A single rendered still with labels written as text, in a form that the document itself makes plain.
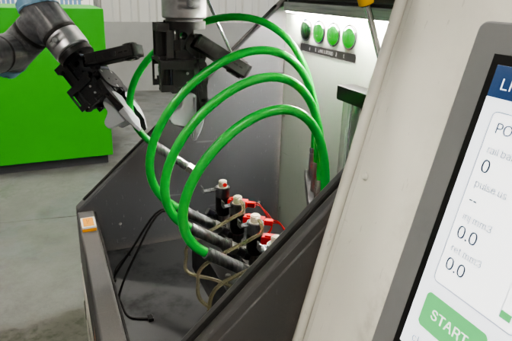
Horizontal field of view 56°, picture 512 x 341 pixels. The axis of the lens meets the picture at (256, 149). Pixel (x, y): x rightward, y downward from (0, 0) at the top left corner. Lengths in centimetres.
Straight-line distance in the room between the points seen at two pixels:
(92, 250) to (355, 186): 64
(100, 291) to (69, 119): 338
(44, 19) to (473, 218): 87
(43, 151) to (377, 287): 391
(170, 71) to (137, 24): 651
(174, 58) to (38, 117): 344
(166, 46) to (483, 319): 61
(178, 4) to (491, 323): 62
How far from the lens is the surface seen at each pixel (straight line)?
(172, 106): 77
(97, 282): 96
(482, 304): 46
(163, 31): 83
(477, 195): 46
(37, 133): 427
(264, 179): 134
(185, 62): 82
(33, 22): 109
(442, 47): 52
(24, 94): 419
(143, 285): 115
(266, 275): 62
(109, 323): 86
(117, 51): 100
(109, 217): 126
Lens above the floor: 146
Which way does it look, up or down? 18 degrees down
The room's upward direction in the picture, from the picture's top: 2 degrees clockwise
